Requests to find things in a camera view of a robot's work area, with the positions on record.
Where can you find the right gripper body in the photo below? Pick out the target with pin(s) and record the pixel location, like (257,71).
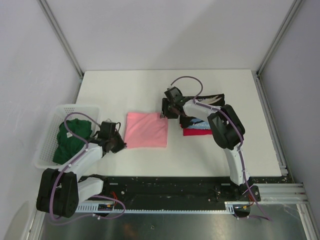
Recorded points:
(167,109)

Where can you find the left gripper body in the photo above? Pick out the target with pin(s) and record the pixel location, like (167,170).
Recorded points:
(117,143)

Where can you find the pink t shirt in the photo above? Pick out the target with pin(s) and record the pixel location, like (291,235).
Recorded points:
(146,130)

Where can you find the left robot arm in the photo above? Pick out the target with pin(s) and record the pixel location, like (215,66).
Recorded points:
(61,191)

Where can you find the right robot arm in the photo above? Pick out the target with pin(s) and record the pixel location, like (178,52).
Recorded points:
(226,127)

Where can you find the green t shirt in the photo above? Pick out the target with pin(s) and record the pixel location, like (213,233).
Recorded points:
(69,145)

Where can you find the white perforated plastic basket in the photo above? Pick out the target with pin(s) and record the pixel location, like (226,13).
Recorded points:
(44,154)

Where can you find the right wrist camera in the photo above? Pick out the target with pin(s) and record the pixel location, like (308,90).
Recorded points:
(173,94)

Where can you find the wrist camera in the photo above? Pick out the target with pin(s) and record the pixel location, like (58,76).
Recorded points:
(173,94)
(108,130)

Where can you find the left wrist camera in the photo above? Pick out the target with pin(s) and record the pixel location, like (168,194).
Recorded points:
(108,130)

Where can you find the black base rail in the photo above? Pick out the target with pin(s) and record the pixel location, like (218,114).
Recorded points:
(176,192)

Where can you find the left aluminium frame post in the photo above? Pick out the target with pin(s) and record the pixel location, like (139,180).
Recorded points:
(48,13)

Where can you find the aluminium frame post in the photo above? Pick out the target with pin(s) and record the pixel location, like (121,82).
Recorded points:
(48,13)
(280,34)

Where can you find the white cable duct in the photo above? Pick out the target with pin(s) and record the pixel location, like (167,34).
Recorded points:
(100,207)

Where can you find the right aluminium frame post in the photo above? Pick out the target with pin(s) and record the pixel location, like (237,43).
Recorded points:
(280,34)

